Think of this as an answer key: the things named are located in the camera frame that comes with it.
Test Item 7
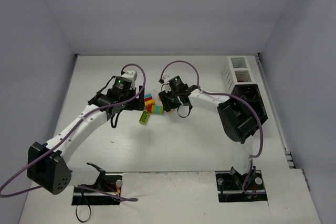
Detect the lime green long lego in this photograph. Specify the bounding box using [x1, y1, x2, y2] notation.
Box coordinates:
[139, 111, 150, 125]

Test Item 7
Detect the red green blue lego stack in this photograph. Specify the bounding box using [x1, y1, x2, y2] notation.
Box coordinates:
[146, 104, 164, 114]

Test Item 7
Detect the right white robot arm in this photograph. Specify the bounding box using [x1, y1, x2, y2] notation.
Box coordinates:
[159, 76, 267, 175]

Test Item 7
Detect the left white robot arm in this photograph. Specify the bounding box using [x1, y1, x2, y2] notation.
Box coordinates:
[27, 71, 144, 195]

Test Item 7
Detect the blue red yellow lego stack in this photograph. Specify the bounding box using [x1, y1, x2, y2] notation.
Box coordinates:
[144, 93, 155, 109]

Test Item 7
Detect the white slotted container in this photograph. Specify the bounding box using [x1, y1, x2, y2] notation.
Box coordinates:
[222, 56, 256, 93]

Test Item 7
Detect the black slotted container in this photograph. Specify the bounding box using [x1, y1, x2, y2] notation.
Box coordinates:
[232, 84, 268, 124]

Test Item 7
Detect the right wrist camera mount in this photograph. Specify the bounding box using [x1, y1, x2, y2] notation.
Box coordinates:
[159, 75, 173, 84]

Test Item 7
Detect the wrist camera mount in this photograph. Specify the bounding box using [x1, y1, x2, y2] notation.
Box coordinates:
[159, 75, 173, 84]
[121, 70, 138, 89]

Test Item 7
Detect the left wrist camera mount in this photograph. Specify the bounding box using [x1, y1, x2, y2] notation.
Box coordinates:
[121, 70, 138, 89]

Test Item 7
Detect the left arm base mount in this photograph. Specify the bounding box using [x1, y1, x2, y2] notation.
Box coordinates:
[71, 163, 123, 206]

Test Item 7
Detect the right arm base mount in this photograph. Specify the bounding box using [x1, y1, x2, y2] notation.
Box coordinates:
[215, 170, 268, 203]

